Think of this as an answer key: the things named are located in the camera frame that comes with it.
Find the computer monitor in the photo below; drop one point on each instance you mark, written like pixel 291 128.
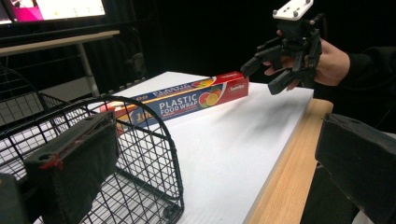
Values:
pixel 68 7

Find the desk with white leg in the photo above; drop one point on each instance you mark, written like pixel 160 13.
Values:
pixel 46 42

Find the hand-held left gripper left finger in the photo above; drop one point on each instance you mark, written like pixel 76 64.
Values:
pixel 74 155

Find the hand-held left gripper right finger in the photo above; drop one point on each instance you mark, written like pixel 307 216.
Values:
pixel 361 161

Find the plastic wrap box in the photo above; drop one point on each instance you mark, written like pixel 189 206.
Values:
pixel 183 101

